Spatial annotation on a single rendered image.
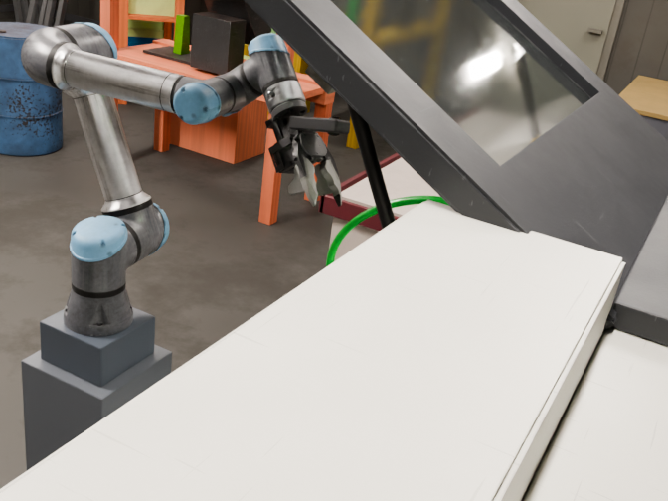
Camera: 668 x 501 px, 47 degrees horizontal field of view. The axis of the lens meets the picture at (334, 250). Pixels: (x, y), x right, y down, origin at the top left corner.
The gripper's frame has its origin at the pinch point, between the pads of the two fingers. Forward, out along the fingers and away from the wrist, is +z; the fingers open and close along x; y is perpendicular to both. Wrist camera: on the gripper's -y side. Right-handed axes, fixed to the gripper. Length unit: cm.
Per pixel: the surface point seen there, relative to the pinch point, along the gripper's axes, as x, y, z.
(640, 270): 25, -55, 34
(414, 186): -146, 61, -35
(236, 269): -174, 192, -47
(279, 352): 76, -45, 33
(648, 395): 44, -57, 45
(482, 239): 46, -48, 26
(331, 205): -109, 76, -33
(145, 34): -371, 397, -353
